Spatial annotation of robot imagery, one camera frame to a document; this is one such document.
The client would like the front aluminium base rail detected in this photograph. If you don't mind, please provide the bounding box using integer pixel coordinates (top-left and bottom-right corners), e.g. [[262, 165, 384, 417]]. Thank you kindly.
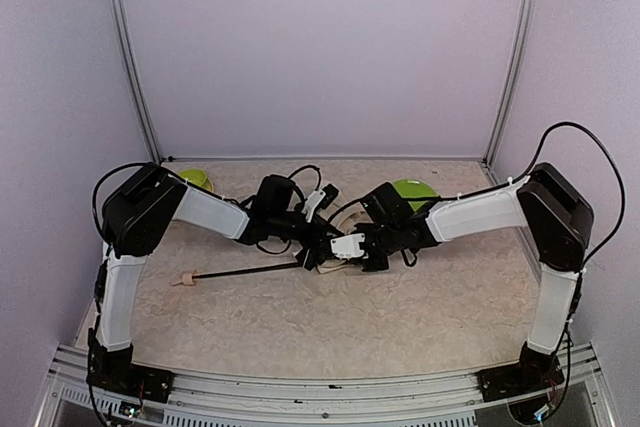
[[34, 341, 616, 427]]

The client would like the aluminium frame post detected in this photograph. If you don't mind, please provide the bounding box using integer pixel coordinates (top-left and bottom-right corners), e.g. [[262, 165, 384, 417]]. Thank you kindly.
[[483, 0, 536, 169], [109, 0, 164, 163]]

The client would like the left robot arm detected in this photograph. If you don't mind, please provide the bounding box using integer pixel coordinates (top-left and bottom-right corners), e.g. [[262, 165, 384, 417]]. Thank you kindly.
[[87, 163, 338, 403]]

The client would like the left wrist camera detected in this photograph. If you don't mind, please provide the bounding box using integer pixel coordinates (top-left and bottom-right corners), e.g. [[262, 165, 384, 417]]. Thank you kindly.
[[302, 184, 339, 223]]

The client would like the green flat plate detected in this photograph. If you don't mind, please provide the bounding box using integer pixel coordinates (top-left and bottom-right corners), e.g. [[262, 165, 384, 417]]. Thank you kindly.
[[392, 179, 440, 213]]

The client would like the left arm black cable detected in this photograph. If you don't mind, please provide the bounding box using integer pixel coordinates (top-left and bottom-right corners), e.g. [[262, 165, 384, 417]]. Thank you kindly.
[[287, 164, 324, 198]]

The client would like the right aluminium frame post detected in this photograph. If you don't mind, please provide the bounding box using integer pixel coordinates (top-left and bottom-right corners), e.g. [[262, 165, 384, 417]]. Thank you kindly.
[[483, 0, 536, 169]]

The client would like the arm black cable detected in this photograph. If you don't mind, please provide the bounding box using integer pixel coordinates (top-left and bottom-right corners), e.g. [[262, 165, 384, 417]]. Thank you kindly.
[[287, 164, 324, 198], [524, 120, 627, 268]]

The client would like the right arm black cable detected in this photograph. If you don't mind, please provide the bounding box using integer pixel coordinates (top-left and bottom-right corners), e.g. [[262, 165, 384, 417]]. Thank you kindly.
[[524, 120, 627, 268]]

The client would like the lime green bowl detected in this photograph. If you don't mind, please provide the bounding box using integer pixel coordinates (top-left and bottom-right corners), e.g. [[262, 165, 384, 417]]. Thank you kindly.
[[179, 169, 213, 192]]

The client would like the beige folding umbrella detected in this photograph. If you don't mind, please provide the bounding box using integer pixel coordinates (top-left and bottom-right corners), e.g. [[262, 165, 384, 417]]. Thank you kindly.
[[170, 206, 371, 289]]

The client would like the left aluminium frame post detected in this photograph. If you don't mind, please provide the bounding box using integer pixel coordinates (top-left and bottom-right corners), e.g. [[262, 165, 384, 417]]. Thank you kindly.
[[109, 0, 164, 163]]

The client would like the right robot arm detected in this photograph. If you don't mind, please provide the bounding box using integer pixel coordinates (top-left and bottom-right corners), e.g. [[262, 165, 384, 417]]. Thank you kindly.
[[350, 163, 594, 402]]

